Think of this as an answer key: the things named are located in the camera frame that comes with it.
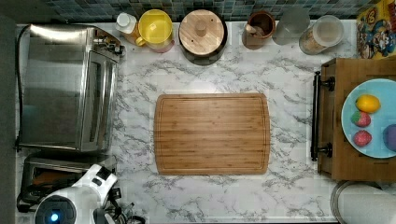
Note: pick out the purple fruit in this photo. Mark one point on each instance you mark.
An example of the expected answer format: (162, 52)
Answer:
(389, 137)

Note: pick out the upper red strawberry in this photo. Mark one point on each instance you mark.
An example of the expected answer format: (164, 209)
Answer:
(361, 119)

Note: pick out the stainless steel two-slot toaster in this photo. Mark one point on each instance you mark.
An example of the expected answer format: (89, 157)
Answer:
(46, 165)

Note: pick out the light blue plate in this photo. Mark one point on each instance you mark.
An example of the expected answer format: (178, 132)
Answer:
(384, 90)

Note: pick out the bamboo cutting board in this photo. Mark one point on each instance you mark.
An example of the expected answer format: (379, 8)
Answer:
(212, 134)

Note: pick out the grey frosted cup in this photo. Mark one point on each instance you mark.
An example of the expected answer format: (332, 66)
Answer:
(291, 25)

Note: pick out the yellow lid pitcher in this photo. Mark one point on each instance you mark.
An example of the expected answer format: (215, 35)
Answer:
(155, 30)

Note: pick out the wooden tray black handle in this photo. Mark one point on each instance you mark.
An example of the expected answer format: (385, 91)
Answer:
(335, 156)

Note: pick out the yellow lemon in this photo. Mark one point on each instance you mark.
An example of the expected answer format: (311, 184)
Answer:
(368, 103)

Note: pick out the bread slice in toaster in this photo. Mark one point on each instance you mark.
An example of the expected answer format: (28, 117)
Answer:
(54, 177)

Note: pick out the clear cereal container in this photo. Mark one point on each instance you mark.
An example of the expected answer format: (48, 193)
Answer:
(326, 32)

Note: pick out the colourful cereal box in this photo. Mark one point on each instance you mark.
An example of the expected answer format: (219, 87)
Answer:
(376, 31)

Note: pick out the stainless steel toaster oven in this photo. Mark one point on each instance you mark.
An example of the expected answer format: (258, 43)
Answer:
(68, 87)

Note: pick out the red strawberry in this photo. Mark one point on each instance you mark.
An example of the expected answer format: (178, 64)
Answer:
(362, 138)
(361, 119)

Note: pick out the white cap juice bottle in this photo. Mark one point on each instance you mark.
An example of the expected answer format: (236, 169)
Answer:
(125, 24)

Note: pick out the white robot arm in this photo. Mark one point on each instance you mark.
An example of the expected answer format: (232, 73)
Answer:
(91, 197)

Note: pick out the lower red strawberry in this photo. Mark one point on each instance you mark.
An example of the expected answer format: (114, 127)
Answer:
(362, 138)

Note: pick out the black pot wooden lid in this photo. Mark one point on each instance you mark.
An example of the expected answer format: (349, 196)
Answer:
(202, 36)

